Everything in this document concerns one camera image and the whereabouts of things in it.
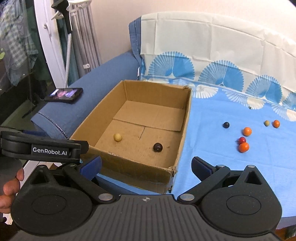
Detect orange fruit middle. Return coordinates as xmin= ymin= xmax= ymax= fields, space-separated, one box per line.
xmin=242 ymin=127 xmax=252 ymax=137

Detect person's left hand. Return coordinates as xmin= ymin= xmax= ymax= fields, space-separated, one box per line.
xmin=0 ymin=168 xmax=24 ymax=214

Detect speckled orange fruit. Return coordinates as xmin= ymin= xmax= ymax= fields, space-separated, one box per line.
xmin=273 ymin=120 xmax=280 ymax=128

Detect black smartphone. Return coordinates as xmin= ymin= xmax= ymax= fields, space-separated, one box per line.
xmin=44 ymin=88 xmax=83 ymax=103

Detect blue white patterned sheet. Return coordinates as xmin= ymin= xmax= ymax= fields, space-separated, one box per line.
xmin=140 ymin=11 xmax=295 ymax=217

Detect dark blue berry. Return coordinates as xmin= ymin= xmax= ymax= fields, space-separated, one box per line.
xmin=223 ymin=122 xmax=230 ymax=128

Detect dark purple fruit in box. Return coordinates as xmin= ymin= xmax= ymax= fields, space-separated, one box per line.
xmin=153 ymin=143 xmax=163 ymax=153

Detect white folded drying rack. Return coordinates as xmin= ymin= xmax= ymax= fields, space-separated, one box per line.
xmin=51 ymin=0 xmax=102 ymax=88

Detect white door frame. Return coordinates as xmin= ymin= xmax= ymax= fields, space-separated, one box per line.
xmin=34 ymin=0 xmax=65 ymax=88

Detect brown cardboard box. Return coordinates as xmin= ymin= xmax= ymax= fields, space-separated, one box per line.
xmin=71 ymin=80 xmax=192 ymax=194

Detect yellow round fruit in box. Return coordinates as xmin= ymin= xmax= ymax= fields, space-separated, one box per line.
xmin=113 ymin=133 xmax=122 ymax=142

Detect orange fruit near cherry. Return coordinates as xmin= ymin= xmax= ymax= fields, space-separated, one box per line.
xmin=238 ymin=142 xmax=249 ymax=153

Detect red cherry with stem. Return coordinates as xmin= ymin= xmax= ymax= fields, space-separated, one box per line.
xmin=236 ymin=137 xmax=246 ymax=145

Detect olive green small fruit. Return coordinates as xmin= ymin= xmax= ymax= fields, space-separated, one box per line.
xmin=264 ymin=120 xmax=270 ymax=126

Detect blue sofa armrest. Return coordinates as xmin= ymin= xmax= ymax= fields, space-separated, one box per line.
xmin=31 ymin=17 xmax=143 ymax=141

